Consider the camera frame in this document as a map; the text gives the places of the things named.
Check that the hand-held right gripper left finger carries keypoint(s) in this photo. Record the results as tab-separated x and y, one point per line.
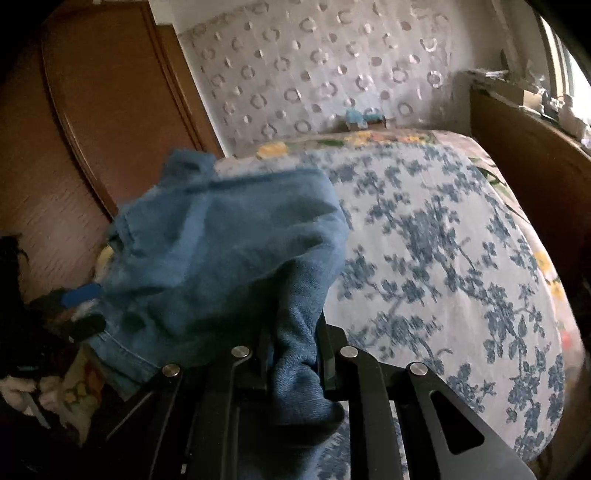
221	392

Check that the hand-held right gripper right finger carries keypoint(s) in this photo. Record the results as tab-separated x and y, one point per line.
369	392

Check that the small cardboard box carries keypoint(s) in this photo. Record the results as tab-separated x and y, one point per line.
376	122

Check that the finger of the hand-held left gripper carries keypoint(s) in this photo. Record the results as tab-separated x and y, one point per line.
87	326
83	294

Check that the pile of small shelf items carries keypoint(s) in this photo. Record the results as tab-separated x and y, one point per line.
531	97

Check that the light blue soft item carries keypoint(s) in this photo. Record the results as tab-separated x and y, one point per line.
355	117

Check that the blue floral white blanket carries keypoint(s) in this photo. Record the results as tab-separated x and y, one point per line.
438	277

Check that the white cloth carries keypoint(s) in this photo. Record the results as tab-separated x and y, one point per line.
21	390

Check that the wooden bedside shelf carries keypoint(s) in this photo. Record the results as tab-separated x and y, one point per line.
517	138

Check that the window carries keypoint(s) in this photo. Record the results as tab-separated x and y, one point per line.
572	64

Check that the blue denim pants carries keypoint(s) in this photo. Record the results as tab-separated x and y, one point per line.
221	240

